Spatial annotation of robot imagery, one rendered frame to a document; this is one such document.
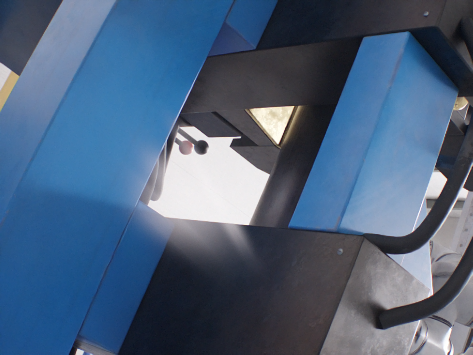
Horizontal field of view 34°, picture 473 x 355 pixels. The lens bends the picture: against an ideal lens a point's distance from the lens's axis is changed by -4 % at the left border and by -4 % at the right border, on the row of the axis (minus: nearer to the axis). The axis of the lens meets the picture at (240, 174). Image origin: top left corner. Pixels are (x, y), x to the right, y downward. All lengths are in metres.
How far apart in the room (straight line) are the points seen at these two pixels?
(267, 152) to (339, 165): 0.67
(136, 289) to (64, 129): 0.23
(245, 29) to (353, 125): 0.29
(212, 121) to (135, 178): 0.55
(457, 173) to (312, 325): 0.24
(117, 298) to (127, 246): 0.07
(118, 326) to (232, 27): 0.44
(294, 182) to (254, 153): 0.35
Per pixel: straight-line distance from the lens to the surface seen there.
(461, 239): 2.94
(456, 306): 1.64
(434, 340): 1.60
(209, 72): 1.30
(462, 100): 1.22
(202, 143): 1.91
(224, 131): 1.58
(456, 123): 1.23
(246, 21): 1.17
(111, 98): 1.01
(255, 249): 0.95
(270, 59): 1.18
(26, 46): 1.98
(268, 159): 1.62
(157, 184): 1.39
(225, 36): 1.17
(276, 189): 1.30
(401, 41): 0.98
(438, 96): 1.03
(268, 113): 1.50
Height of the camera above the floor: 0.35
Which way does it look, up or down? 18 degrees up
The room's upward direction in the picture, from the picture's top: 24 degrees clockwise
